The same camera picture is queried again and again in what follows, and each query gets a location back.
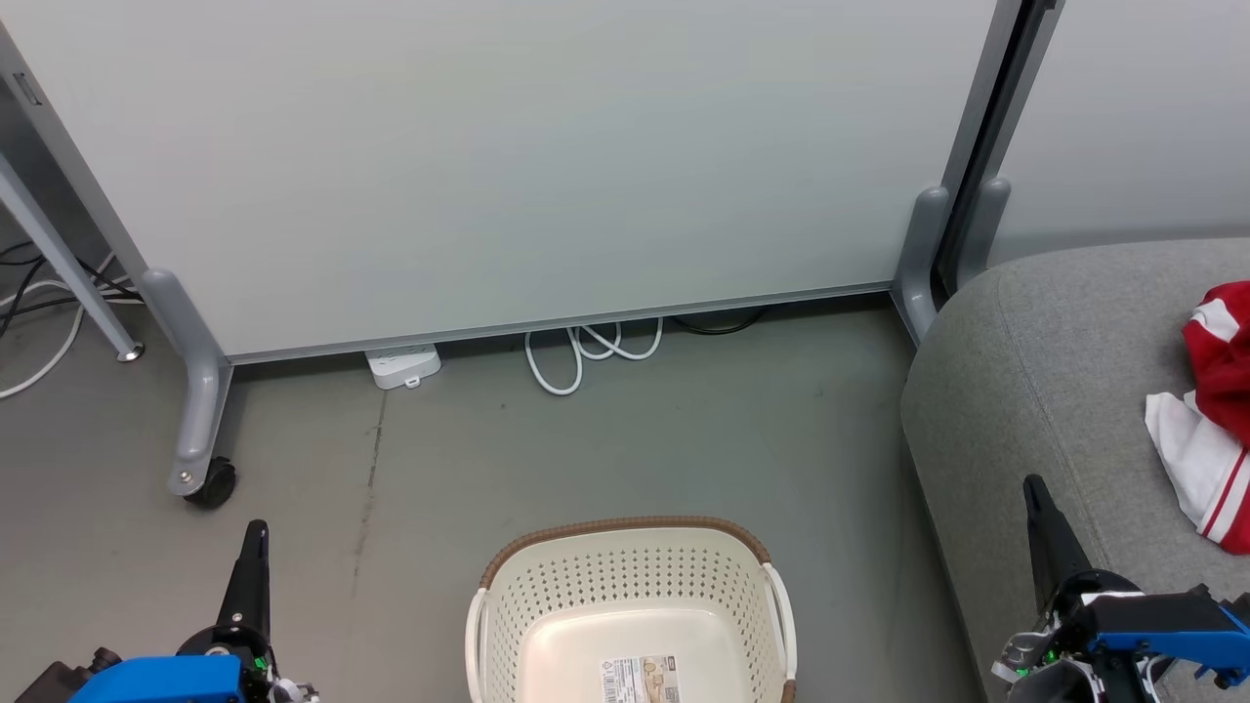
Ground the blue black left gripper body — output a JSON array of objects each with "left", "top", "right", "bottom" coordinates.
[{"left": 68, "top": 628, "right": 280, "bottom": 703}]

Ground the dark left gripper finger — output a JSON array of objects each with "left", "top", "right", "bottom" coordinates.
[{"left": 217, "top": 520, "right": 272, "bottom": 636}]

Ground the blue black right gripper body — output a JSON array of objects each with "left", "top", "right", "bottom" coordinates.
[{"left": 1050, "top": 574, "right": 1250, "bottom": 703}]

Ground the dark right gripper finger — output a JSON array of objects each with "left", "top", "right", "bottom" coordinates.
[{"left": 1022, "top": 475, "right": 1091, "bottom": 612}]

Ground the red and white garment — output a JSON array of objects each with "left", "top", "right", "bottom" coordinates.
[{"left": 1145, "top": 281, "right": 1250, "bottom": 556}]

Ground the beige perforated laundry basket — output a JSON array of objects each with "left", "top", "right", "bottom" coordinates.
[{"left": 465, "top": 516, "right": 798, "bottom": 703}]

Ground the printed basket label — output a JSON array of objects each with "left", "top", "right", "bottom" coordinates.
[{"left": 600, "top": 654, "right": 680, "bottom": 703}]

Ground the grey fabric sofa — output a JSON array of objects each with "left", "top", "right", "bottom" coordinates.
[{"left": 898, "top": 237, "right": 1250, "bottom": 703}]

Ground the grey partition foot with caster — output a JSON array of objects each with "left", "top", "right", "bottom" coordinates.
[{"left": 141, "top": 269, "right": 238, "bottom": 510}]

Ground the white power strip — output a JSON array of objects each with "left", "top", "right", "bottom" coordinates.
[{"left": 365, "top": 342, "right": 442, "bottom": 392}]

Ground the grey metal table leg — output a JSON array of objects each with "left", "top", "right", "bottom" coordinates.
[{"left": 0, "top": 151, "right": 146, "bottom": 363}]

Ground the narrow white partition panel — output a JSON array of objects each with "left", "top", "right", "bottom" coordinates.
[{"left": 986, "top": 0, "right": 1250, "bottom": 267}]

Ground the wide white partition panel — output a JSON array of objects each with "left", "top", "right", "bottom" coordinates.
[{"left": 0, "top": 0, "right": 1022, "bottom": 365}]

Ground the white floor cable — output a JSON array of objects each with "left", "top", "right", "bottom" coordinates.
[{"left": 0, "top": 281, "right": 91, "bottom": 402}]

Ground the black floor cable bundle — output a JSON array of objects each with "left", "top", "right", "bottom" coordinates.
[{"left": 0, "top": 239, "right": 140, "bottom": 335}]

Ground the white coiled cable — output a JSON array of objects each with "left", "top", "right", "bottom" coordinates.
[{"left": 524, "top": 317, "right": 665, "bottom": 396}]

